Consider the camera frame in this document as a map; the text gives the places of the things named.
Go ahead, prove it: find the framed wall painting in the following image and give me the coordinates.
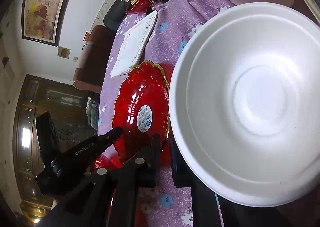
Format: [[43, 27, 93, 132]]
[[21, 0, 69, 46]]

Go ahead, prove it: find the dark wooden door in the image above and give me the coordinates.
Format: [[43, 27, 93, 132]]
[[12, 74, 98, 225]]

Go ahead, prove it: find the person in jeans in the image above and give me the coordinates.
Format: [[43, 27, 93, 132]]
[[86, 91, 100, 130]]

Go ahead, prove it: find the brown armchair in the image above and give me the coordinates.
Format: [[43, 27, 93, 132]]
[[73, 25, 115, 94]]

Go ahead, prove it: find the red plate under bowls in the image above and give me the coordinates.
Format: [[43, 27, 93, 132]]
[[125, 0, 153, 15]]

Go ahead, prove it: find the small red gold-rimmed plate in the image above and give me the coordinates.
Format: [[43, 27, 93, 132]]
[[112, 60, 170, 164]]

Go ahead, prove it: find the purple floral tablecloth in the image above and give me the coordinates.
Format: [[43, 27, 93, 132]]
[[98, 0, 234, 226]]

